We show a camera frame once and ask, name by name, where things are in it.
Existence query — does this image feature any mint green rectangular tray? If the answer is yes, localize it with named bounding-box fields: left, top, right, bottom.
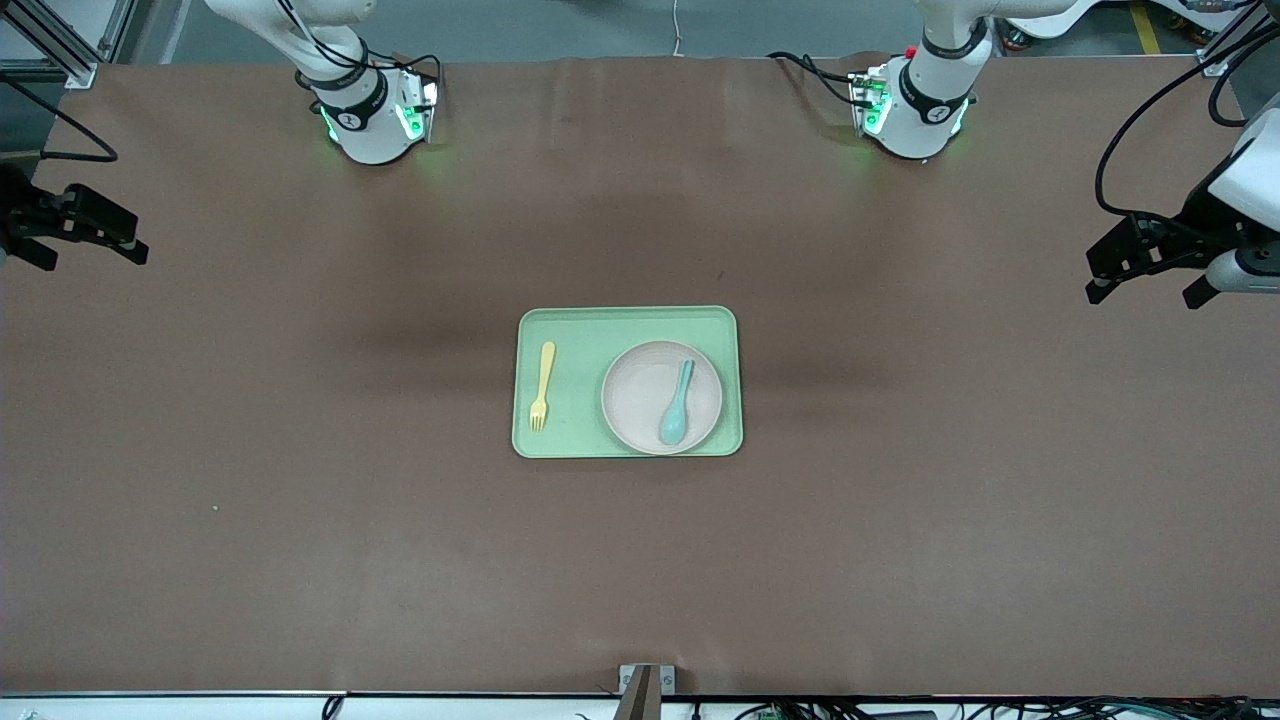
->
left=512, top=305, right=744, bottom=459

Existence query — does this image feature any brown table mat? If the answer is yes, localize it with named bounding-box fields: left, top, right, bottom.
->
left=0, top=55, right=1280, bottom=698

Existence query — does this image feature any tangled dark cable bundle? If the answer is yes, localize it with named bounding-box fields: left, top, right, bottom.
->
left=720, top=695, right=1280, bottom=720

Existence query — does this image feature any metal table edge bracket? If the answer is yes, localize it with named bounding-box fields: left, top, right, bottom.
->
left=618, top=664, right=677, bottom=720

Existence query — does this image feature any aluminium frame extrusion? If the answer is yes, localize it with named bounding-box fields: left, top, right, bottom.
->
left=1195, top=12, right=1261, bottom=79
left=0, top=0, right=141, bottom=91

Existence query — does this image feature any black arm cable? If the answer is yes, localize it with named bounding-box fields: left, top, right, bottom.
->
left=1094, top=22, right=1280, bottom=219
left=0, top=0, right=346, bottom=165

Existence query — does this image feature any round pale pink plate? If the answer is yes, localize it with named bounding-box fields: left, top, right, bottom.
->
left=601, top=340, right=723, bottom=456

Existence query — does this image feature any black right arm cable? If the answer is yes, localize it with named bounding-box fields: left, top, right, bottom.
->
left=0, top=0, right=346, bottom=165

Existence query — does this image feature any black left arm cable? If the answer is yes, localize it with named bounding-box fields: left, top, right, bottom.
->
left=1094, top=22, right=1280, bottom=219

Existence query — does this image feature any yellow plastic fork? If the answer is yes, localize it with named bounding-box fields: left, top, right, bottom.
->
left=529, top=341, right=557, bottom=433

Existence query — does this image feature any metal base connector panel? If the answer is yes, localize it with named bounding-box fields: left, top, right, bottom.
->
left=849, top=65, right=893, bottom=138
left=398, top=80, right=438, bottom=143

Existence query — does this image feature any teal plastic spoon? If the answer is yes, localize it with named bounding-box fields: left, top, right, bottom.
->
left=658, top=358, right=696, bottom=447

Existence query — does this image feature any black base cable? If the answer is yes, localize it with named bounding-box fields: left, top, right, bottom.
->
left=767, top=50, right=863, bottom=109
left=362, top=53, right=444, bottom=109

